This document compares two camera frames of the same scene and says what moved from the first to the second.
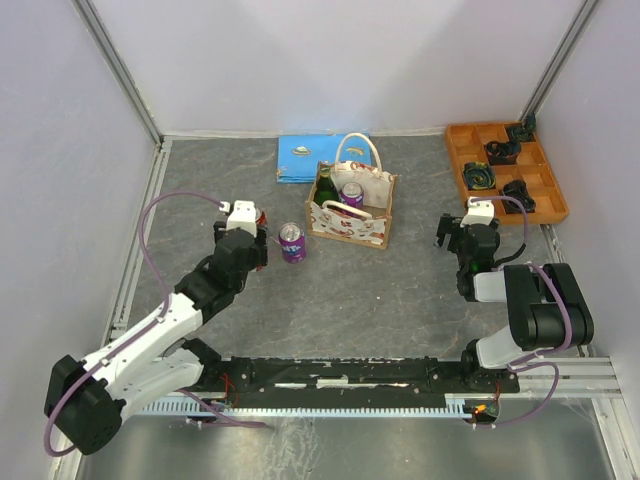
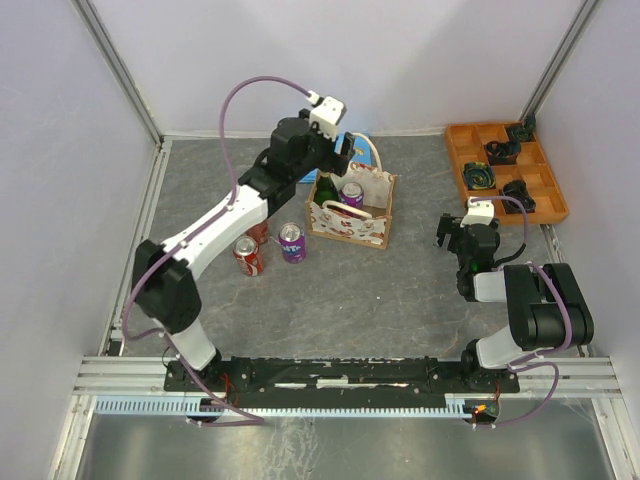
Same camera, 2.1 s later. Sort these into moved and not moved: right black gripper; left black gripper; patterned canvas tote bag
Moved: left black gripper
Not moved: right black gripper; patterned canvas tote bag
